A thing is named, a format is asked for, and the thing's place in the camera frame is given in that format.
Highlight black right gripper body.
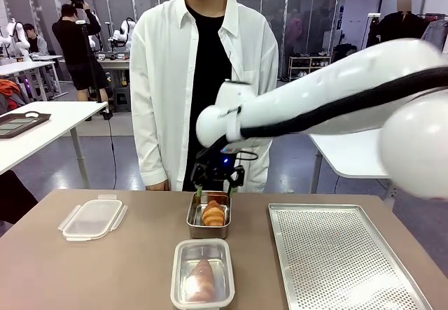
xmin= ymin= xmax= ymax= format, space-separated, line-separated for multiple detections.
xmin=199 ymin=146 xmax=240 ymax=182

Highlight golden brown croissant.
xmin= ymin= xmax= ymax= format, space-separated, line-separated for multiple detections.
xmin=185 ymin=258 xmax=217 ymax=302
xmin=202 ymin=199 xmax=226 ymax=227

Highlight clear plastic clip lid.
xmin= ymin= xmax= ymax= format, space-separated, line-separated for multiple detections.
xmin=57 ymin=195 xmax=128 ymax=242
xmin=169 ymin=238 xmax=237 ymax=307

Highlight person's right forearm white sleeve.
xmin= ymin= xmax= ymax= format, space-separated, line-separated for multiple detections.
xmin=129 ymin=106 xmax=169 ymax=188

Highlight rectangular steel container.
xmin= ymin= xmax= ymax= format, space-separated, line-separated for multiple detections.
xmin=185 ymin=190 xmax=232 ymax=240
xmin=173 ymin=241 xmax=234 ymax=304

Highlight person's right hand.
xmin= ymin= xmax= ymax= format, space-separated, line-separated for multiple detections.
xmin=144 ymin=181 xmax=170 ymax=192

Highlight person in white shirt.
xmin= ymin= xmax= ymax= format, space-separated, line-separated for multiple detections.
xmin=128 ymin=0 xmax=280 ymax=194

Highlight grey stool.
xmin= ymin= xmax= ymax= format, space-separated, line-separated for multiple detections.
xmin=112 ymin=85 xmax=130 ymax=113

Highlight perforated steel baking tray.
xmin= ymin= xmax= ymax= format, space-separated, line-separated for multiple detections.
xmin=267 ymin=202 xmax=434 ymax=310

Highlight wooden shoe rack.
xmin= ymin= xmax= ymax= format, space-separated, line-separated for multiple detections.
xmin=288 ymin=55 xmax=333 ymax=80

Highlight white side table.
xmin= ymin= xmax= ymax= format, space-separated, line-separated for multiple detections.
xmin=0 ymin=100 xmax=109 ymax=189

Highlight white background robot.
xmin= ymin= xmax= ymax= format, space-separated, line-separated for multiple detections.
xmin=107 ymin=17 xmax=137 ymax=51

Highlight person in black shorts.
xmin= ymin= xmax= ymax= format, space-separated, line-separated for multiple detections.
xmin=51 ymin=0 xmax=114 ymax=120

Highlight black garment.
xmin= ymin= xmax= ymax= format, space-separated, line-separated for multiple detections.
xmin=0 ymin=169 xmax=39 ymax=225

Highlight brown serving tray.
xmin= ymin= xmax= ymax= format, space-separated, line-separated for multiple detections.
xmin=0 ymin=111 xmax=53 ymax=140

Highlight white background desk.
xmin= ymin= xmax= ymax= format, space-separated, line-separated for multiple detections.
xmin=0 ymin=60 xmax=60 ymax=101

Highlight orange jacket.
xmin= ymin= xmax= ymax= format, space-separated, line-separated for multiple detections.
xmin=0 ymin=78 xmax=28 ymax=111

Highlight seated person grey top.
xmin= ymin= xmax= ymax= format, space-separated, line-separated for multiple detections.
xmin=22 ymin=23 xmax=50 ymax=57

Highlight person in black coat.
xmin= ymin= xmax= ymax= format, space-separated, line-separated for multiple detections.
xmin=365 ymin=0 xmax=430 ymax=49

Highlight hanging grey clothes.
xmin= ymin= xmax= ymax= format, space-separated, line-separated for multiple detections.
xmin=419 ymin=13 xmax=448 ymax=52

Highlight white velcro strap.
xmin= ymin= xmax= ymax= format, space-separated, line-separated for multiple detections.
xmin=225 ymin=105 xmax=243 ymax=142

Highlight black braided cable sleeve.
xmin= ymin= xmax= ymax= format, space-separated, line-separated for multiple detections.
xmin=239 ymin=65 xmax=448 ymax=140

